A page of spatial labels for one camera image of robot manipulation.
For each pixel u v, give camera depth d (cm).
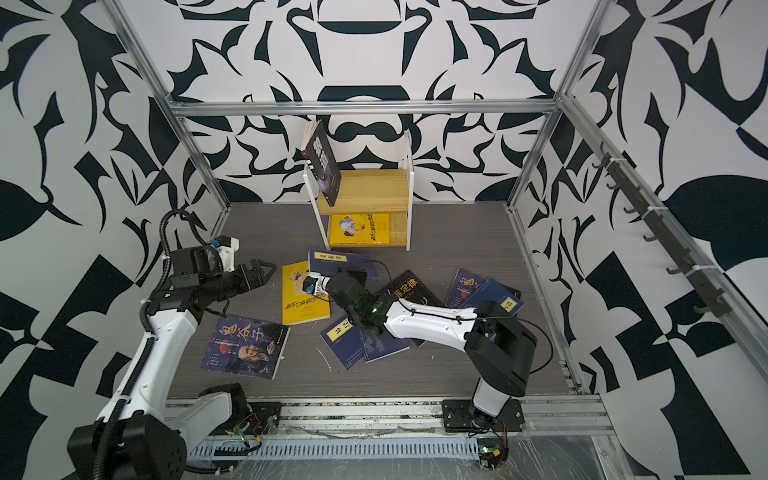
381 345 85
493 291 94
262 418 74
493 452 71
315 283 70
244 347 85
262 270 72
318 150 85
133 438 37
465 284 96
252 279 70
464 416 74
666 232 55
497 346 44
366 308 62
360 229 106
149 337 47
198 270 61
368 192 96
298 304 92
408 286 96
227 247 72
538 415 76
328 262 82
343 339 86
